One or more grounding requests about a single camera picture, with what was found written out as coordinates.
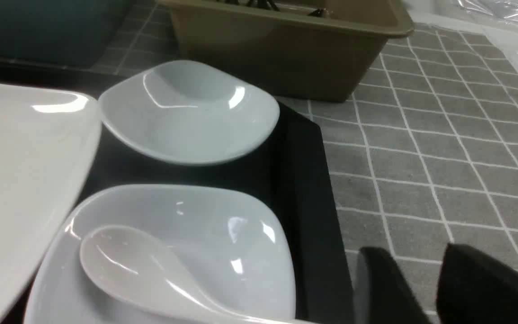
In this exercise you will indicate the white bowl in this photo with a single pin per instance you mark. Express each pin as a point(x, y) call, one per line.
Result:
point(189, 113)
point(63, 294)

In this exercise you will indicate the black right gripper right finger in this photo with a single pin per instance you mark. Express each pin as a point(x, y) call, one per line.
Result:
point(475, 288)

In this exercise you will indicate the teal plastic bin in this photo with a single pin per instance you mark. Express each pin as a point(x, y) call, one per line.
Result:
point(71, 32)

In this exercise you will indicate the brown plastic bin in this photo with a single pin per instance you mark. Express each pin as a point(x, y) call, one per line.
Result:
point(285, 54)

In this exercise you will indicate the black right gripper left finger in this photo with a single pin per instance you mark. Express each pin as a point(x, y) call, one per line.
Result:
point(381, 294)

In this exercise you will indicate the white ceramic spoon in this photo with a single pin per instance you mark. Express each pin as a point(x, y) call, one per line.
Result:
point(137, 265)

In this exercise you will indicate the black serving tray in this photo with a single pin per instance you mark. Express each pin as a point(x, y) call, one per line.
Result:
point(289, 174)

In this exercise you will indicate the grey checked table cloth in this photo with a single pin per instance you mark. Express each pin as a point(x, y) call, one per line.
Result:
point(423, 154)

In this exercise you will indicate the large white square plate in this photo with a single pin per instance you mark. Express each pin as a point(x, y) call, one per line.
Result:
point(48, 142)

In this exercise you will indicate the pile of black chopsticks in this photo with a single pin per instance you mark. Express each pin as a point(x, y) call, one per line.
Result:
point(313, 8)

